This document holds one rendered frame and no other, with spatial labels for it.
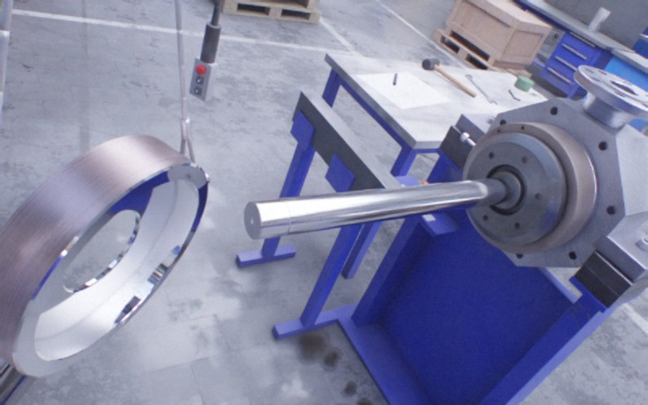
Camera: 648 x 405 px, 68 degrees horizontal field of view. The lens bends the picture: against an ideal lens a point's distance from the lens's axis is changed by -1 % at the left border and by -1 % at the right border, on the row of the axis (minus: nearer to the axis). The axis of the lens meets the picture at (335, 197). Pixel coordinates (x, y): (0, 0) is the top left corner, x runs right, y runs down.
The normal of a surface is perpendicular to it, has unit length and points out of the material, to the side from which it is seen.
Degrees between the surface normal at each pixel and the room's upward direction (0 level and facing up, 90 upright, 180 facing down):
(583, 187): 50
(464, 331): 90
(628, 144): 45
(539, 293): 90
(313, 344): 0
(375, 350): 0
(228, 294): 0
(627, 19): 90
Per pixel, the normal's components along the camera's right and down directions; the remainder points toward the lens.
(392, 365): 0.32, -0.76
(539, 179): -0.81, 0.08
